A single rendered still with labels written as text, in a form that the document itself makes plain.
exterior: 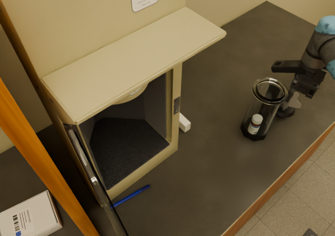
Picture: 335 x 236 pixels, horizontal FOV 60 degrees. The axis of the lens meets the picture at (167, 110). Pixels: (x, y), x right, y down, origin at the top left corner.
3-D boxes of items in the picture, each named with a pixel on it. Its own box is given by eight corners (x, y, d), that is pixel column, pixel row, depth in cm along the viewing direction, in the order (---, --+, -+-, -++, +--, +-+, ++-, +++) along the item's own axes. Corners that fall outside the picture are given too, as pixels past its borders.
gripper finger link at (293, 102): (294, 118, 104) (306, 97, 99) (278, 111, 106) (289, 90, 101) (295, 115, 106) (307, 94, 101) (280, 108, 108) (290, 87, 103)
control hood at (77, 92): (56, 117, 54) (37, 78, 46) (184, 44, 67) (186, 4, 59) (88, 158, 49) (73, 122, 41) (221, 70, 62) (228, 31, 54)
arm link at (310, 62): (302, 54, 89) (310, 40, 93) (296, 65, 93) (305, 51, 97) (327, 63, 86) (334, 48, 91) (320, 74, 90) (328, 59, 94)
